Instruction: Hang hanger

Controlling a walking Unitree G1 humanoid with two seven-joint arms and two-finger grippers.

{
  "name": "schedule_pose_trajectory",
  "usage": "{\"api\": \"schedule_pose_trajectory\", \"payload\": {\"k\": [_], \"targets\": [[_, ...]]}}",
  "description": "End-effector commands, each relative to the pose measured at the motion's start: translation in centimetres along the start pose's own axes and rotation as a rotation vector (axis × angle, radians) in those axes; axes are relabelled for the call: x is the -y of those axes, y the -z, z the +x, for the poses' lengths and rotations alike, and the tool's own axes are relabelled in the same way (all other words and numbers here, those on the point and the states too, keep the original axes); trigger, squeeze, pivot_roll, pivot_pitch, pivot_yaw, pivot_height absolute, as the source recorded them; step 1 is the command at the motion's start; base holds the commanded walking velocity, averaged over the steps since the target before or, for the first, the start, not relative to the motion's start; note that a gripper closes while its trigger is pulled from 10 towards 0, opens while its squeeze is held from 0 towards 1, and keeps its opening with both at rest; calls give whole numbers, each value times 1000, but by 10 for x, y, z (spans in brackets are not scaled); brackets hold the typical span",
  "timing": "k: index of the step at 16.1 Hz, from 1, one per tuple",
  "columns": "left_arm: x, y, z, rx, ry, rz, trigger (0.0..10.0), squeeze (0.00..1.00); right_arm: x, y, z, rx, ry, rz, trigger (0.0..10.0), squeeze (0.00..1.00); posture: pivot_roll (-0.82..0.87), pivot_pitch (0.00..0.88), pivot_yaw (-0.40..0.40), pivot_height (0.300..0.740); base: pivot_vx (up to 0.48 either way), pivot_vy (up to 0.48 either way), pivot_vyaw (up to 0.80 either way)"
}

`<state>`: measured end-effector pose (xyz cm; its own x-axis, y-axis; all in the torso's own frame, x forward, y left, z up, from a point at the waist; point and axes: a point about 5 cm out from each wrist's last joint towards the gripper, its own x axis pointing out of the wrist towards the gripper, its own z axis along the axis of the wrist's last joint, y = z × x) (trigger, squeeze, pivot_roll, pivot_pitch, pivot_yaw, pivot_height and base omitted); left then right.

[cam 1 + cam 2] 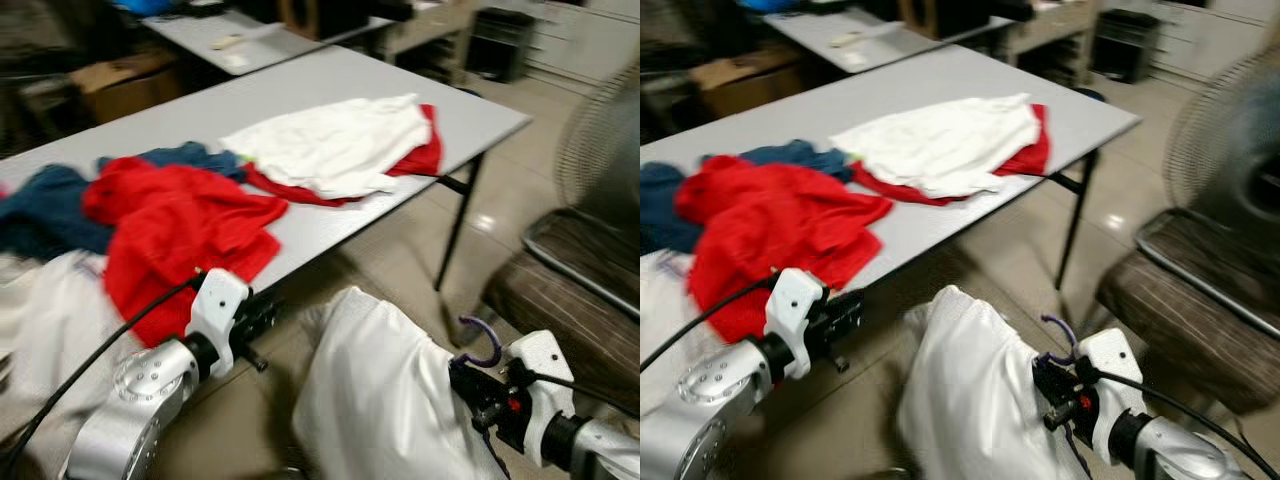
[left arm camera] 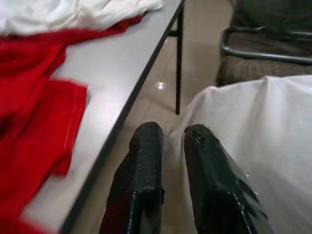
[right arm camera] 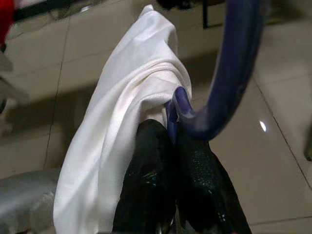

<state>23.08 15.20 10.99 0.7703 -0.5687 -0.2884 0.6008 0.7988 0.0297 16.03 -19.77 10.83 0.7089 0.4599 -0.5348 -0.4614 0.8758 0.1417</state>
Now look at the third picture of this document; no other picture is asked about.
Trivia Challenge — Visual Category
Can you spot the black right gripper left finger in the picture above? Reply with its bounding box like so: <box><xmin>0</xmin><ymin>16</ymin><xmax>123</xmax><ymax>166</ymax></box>
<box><xmin>113</xmin><ymin>118</ymin><xmax>176</xmax><ymax>234</ymax></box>

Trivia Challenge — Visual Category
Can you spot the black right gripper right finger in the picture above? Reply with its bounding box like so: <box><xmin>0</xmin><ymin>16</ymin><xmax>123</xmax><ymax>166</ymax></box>
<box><xmin>175</xmin><ymin>126</ymin><xmax>252</xmax><ymax>234</ymax></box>

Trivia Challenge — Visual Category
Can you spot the white garment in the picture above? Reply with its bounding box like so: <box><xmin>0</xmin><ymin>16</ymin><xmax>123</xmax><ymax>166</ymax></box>
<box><xmin>52</xmin><ymin>4</ymin><xmax>193</xmax><ymax>234</ymax></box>

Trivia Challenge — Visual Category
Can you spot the purple plastic hanger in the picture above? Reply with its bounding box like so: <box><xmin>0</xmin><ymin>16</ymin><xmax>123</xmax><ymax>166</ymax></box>
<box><xmin>165</xmin><ymin>0</ymin><xmax>268</xmax><ymax>147</ymax></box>

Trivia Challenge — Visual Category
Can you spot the red garment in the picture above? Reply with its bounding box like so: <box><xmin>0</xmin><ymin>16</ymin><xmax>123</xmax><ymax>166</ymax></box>
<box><xmin>0</xmin><ymin>0</ymin><xmax>17</xmax><ymax>48</ymax></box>

